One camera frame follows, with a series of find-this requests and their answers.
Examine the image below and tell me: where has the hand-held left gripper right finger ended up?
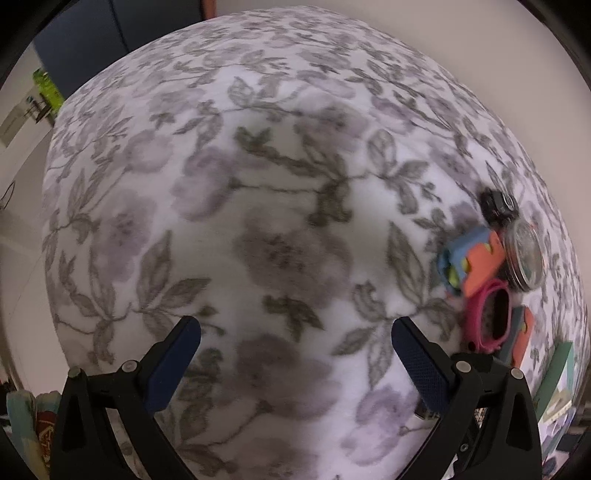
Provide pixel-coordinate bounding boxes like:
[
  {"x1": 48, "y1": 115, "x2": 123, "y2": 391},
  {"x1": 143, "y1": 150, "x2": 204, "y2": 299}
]
[{"x1": 390, "y1": 316, "x2": 541, "y2": 480}]

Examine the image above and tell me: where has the orange and blue popsicle toy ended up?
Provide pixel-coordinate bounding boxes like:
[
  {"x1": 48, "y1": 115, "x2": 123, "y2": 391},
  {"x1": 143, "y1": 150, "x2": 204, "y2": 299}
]
[{"x1": 437, "y1": 227, "x2": 508, "y2": 297}]

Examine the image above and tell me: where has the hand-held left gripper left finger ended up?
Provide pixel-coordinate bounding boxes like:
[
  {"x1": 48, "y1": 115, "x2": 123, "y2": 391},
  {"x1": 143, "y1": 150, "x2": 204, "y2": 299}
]
[{"x1": 48, "y1": 315, "x2": 202, "y2": 480}]

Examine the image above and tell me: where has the dark blue door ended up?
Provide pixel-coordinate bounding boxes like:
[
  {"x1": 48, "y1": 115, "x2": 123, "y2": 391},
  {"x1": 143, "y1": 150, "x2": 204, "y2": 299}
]
[{"x1": 34, "y1": 0, "x2": 205, "y2": 101}]

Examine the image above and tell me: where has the colourful folded cloth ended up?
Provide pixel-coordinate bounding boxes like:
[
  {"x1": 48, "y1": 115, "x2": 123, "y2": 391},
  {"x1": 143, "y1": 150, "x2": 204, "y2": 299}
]
[{"x1": 6, "y1": 390, "x2": 61, "y2": 480}]

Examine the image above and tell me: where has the grey floral blanket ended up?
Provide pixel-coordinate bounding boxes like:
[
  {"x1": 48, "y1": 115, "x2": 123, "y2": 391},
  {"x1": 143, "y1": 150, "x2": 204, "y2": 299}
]
[{"x1": 39, "y1": 4, "x2": 583, "y2": 480}]

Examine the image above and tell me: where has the green bottle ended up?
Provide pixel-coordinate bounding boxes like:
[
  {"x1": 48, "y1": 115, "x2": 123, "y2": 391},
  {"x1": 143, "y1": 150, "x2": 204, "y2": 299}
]
[{"x1": 31, "y1": 68, "x2": 66, "y2": 112}]

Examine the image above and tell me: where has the green picture book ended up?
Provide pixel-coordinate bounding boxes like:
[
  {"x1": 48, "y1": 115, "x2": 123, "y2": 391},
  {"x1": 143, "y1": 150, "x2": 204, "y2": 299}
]
[{"x1": 532, "y1": 340, "x2": 579, "y2": 426}]

